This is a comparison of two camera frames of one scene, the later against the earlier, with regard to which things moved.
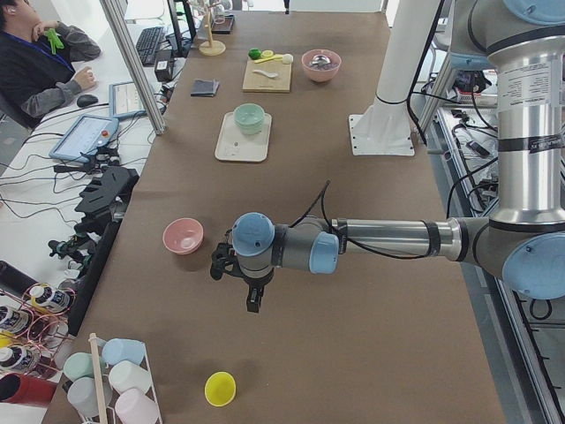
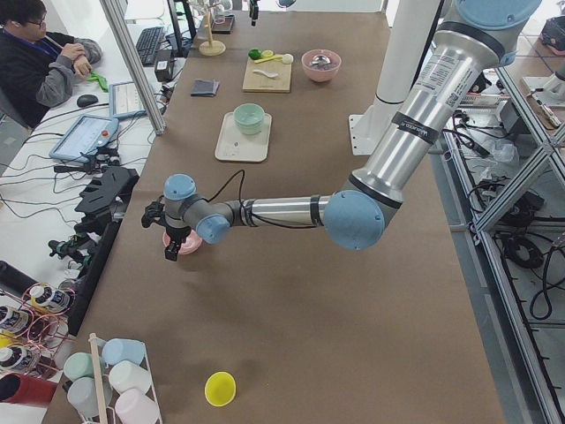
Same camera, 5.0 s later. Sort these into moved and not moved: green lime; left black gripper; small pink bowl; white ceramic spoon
Moved: left black gripper
Not moved: white ceramic spoon; small pink bowl; green lime
